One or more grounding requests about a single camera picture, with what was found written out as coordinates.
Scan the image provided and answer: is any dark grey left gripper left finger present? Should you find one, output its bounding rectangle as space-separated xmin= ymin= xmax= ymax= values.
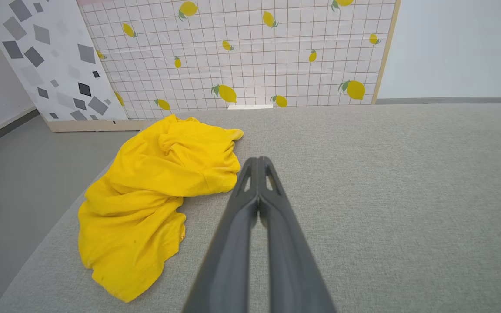
xmin=182 ymin=157 xmax=259 ymax=313

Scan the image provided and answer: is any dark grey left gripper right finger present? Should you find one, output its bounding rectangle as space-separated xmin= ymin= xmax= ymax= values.
xmin=258 ymin=156 xmax=337 ymax=313

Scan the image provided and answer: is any yellow t-shirt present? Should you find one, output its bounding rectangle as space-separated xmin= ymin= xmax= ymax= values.
xmin=78 ymin=114 xmax=244 ymax=303

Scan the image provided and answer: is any grey terrazzo print panel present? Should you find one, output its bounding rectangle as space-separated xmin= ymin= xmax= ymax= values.
xmin=0 ymin=0 xmax=129 ymax=132

